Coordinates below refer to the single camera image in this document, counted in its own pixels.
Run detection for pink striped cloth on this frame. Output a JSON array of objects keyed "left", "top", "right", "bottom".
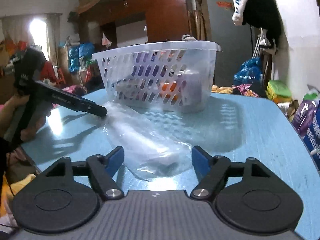
[{"left": 62, "top": 85, "right": 88, "bottom": 97}]

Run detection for clear bag of cotton pads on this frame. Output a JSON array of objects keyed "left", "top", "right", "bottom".
[{"left": 103, "top": 101, "right": 199, "bottom": 181}]

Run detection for grey metal door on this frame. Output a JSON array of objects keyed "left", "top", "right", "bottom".
[{"left": 200, "top": 0, "right": 253, "bottom": 63}]

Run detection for black hanging garment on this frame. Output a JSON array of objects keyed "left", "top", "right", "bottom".
[{"left": 242, "top": 0, "right": 283, "bottom": 46}]

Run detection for white printed hoodie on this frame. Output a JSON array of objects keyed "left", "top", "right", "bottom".
[{"left": 231, "top": 0, "right": 275, "bottom": 26}]

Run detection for white plastic basket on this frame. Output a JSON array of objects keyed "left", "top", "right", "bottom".
[{"left": 91, "top": 41, "right": 223, "bottom": 113}]

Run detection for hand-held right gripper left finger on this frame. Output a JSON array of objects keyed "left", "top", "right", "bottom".
[{"left": 45, "top": 146, "right": 125, "bottom": 201}]

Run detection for window curtain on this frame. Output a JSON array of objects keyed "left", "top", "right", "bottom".
[{"left": 0, "top": 14, "right": 62, "bottom": 63}]

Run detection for blue crumpled plastic bag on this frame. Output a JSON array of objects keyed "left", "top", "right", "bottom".
[{"left": 234, "top": 57, "right": 263, "bottom": 86}]

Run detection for blue plastic bags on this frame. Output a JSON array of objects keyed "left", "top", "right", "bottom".
[{"left": 67, "top": 42, "right": 96, "bottom": 73}]

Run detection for red plastic stool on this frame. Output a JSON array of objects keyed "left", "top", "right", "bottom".
[{"left": 54, "top": 65, "right": 67, "bottom": 86}]

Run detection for wooden sticks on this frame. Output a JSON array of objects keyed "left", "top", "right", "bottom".
[{"left": 191, "top": 0, "right": 208, "bottom": 42}]

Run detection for pink hanging bag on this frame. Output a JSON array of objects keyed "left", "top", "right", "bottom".
[{"left": 101, "top": 32, "right": 112, "bottom": 47}]

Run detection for yellow cloth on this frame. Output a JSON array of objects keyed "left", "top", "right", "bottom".
[{"left": 2, "top": 174, "right": 37, "bottom": 216}]

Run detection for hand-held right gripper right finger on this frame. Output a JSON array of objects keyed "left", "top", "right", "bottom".
[{"left": 190, "top": 145, "right": 274, "bottom": 201}]

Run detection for orange plastic container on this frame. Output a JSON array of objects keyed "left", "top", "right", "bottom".
[{"left": 160, "top": 82, "right": 182, "bottom": 100}]

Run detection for brown paper bag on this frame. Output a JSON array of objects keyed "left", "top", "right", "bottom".
[{"left": 286, "top": 100, "right": 299, "bottom": 121}]

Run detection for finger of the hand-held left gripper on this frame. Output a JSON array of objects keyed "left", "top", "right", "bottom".
[{"left": 75, "top": 99, "right": 108, "bottom": 117}]

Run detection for green cardboard box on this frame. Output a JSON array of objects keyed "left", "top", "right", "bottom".
[{"left": 266, "top": 80, "right": 292, "bottom": 103}]

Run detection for metal folding rack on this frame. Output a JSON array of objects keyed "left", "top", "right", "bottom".
[{"left": 251, "top": 34, "right": 266, "bottom": 61}]

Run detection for blue shopping bag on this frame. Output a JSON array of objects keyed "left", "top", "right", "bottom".
[{"left": 302, "top": 115, "right": 320, "bottom": 161}]

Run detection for large purple tissue pack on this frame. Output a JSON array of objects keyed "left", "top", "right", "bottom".
[{"left": 130, "top": 52, "right": 166, "bottom": 81}]

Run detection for person's left hand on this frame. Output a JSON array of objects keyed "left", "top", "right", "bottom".
[{"left": 0, "top": 94, "right": 55, "bottom": 142}]

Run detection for purple green plastic bag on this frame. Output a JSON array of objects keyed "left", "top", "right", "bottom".
[{"left": 291, "top": 90, "right": 320, "bottom": 136}]

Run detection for brown wooden wardrobe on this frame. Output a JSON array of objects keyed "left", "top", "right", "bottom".
[{"left": 77, "top": 0, "right": 193, "bottom": 53}]

